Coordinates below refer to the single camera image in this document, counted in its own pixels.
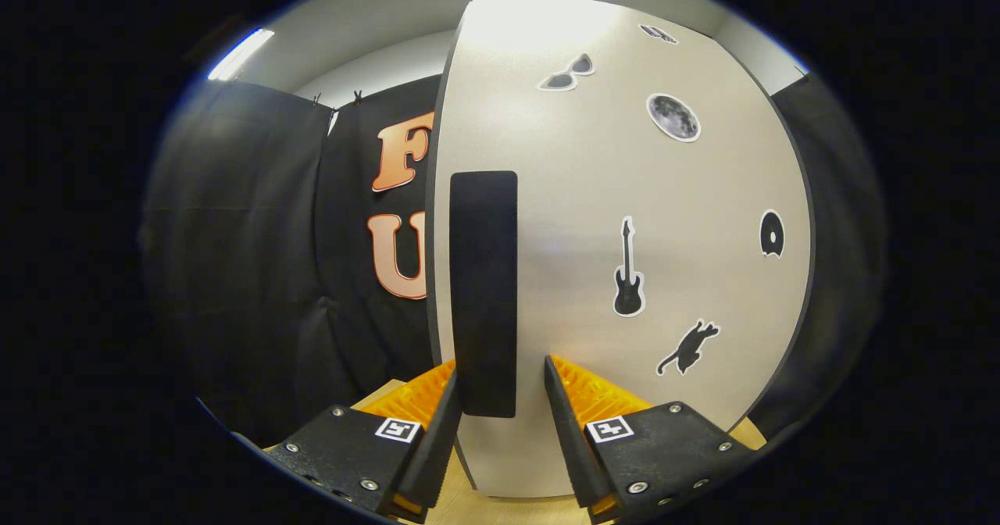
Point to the black backdrop cloth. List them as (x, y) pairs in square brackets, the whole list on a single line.
[(234, 275)]

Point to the dark grey shoe cabinet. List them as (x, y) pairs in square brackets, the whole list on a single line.
[(430, 314)]

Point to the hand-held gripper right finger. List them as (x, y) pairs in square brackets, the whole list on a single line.
[(570, 439)]

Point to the ceiling light panel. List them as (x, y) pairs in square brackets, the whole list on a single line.
[(241, 55)]

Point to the row of black cloth clips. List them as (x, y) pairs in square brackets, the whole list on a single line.
[(358, 97)]

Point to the beige shoe cabinet door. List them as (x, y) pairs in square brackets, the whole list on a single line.
[(586, 181)]

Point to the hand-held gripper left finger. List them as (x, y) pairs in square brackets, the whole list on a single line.
[(437, 447)]

